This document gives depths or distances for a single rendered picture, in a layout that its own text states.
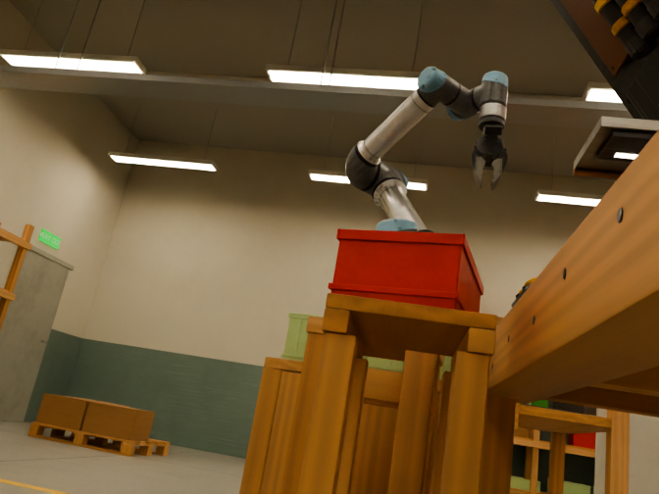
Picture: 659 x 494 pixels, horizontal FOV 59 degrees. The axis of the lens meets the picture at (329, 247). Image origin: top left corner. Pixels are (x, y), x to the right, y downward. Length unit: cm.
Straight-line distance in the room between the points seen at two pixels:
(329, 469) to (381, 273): 31
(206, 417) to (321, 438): 785
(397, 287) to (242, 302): 791
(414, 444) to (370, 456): 53
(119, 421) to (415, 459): 532
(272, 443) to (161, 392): 707
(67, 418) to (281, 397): 502
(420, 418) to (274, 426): 72
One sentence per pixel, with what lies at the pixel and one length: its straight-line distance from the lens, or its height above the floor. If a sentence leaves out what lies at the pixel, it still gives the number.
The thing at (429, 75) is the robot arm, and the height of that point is 159.
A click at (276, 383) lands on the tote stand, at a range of 200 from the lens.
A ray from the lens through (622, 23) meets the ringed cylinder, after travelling 116.
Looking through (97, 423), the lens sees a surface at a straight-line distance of 664.
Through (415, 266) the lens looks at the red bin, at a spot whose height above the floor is 86.
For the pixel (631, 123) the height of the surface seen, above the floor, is 112.
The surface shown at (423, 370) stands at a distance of 139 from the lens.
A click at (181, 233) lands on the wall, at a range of 946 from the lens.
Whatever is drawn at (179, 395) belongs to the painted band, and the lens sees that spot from 889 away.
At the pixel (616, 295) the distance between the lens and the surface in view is 64.
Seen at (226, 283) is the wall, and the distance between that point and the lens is 896.
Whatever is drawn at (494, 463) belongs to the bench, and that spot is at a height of 58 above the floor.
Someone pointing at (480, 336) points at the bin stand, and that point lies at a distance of 91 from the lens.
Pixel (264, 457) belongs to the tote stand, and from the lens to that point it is 200.
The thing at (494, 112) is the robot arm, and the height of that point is 151.
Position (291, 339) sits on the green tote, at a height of 87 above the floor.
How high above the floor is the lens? 60
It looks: 17 degrees up
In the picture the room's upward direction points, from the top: 10 degrees clockwise
